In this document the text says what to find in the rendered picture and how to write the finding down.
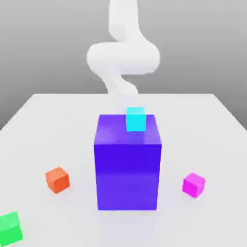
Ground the small cyan cube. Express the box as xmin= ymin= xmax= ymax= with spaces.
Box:
xmin=125 ymin=106 xmax=147 ymax=133

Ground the small orange cube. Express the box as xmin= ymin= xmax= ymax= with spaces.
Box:
xmin=45 ymin=166 xmax=70 ymax=194

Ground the small magenta cube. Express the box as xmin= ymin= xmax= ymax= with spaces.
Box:
xmin=182 ymin=172 xmax=206 ymax=199

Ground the small green cube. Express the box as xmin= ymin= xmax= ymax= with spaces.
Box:
xmin=0 ymin=211 xmax=24 ymax=247

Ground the large purple box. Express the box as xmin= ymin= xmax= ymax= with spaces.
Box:
xmin=93 ymin=114 xmax=162 ymax=211

